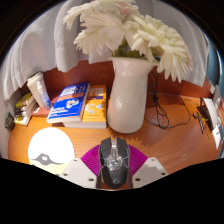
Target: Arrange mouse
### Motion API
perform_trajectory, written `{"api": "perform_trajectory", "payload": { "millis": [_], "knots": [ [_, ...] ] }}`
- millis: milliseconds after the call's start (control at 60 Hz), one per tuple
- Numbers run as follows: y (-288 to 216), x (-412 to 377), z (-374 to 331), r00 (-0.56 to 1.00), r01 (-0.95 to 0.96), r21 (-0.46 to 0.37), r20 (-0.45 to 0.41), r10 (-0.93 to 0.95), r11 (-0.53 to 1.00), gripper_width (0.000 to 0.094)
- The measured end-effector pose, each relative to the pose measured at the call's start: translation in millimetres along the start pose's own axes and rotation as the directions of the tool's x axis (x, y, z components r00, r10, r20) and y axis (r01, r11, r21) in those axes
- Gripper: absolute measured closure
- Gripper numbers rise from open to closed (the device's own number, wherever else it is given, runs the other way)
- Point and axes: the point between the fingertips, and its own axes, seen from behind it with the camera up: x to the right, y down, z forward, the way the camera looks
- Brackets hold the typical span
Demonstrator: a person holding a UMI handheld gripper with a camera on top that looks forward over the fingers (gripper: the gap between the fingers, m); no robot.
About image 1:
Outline flat red book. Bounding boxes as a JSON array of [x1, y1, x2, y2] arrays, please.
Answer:
[[31, 105, 51, 118]]

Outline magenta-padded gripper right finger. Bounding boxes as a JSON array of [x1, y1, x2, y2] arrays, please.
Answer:
[[128, 144, 170, 189]]

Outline white curtain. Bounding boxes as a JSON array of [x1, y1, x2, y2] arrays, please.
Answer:
[[1, 0, 211, 101]]

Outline white ceramic vase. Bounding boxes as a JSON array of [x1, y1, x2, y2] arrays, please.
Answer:
[[106, 56, 158, 135]]

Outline small clear spray bottle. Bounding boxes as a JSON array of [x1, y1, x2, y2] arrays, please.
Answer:
[[35, 81, 52, 110]]

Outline white paper sheet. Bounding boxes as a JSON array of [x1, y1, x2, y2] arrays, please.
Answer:
[[211, 124, 224, 150]]

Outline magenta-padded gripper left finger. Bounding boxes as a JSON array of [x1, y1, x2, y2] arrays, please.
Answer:
[[59, 144, 101, 189]]

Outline white laptop on stand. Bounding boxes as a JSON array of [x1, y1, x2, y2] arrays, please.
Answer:
[[199, 97, 219, 132]]

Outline stack of yellow black books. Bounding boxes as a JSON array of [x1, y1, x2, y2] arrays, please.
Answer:
[[13, 92, 37, 127]]

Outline white flower bouquet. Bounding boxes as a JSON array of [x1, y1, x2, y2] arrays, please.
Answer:
[[62, 0, 193, 84]]

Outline black cable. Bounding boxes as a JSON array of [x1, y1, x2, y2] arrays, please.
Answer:
[[143, 68, 201, 130]]

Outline black and grey computer mouse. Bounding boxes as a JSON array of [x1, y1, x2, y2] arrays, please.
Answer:
[[97, 136, 131, 190]]

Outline white yellow black mouse pad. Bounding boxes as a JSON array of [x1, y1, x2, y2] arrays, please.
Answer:
[[27, 127, 76, 176]]

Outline grey picture frame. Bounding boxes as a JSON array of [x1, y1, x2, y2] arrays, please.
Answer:
[[209, 84, 222, 104]]

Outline cream tumbler with lid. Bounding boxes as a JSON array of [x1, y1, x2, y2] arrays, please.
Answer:
[[26, 71, 48, 108]]

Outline orange book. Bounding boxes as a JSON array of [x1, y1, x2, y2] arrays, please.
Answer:
[[63, 84, 108, 130]]

